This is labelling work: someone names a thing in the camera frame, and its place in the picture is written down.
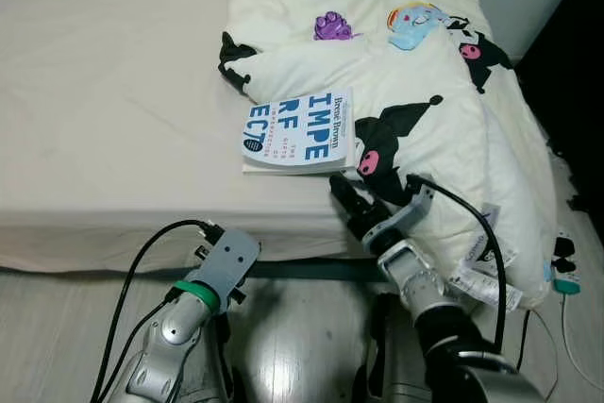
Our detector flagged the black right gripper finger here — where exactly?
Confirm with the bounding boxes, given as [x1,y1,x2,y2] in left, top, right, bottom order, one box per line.
[330,177,369,227]
[351,181,388,215]

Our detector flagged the white blue book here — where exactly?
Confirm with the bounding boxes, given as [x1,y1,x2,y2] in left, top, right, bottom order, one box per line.
[239,88,359,176]

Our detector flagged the cream cartoon print quilt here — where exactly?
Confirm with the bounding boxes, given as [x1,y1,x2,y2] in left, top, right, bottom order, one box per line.
[219,0,560,314]

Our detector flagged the white power strip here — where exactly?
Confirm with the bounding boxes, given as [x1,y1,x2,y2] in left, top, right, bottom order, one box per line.
[550,231,583,295]

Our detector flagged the mattress with white sheet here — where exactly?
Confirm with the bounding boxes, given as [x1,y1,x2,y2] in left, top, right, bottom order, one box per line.
[0,0,567,277]

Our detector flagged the black wardrobe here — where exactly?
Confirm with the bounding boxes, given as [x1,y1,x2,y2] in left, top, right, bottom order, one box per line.
[514,0,604,225]

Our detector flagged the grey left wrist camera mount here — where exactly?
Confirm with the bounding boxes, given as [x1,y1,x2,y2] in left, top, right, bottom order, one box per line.
[193,227,261,298]

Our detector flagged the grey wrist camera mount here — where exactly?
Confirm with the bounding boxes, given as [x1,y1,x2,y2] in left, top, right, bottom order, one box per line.
[363,183,438,256]
[193,227,261,298]

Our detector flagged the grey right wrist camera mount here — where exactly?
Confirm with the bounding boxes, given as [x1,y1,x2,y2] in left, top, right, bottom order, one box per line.
[363,183,438,256]

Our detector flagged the teal bed frame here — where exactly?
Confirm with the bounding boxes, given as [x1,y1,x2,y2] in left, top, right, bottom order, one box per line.
[222,259,380,282]

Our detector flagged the black floor cable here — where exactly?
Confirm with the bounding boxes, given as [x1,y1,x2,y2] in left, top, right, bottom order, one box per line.
[512,307,534,374]

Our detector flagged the white floor cable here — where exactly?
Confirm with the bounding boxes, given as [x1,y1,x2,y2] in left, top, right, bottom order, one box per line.
[557,290,604,393]

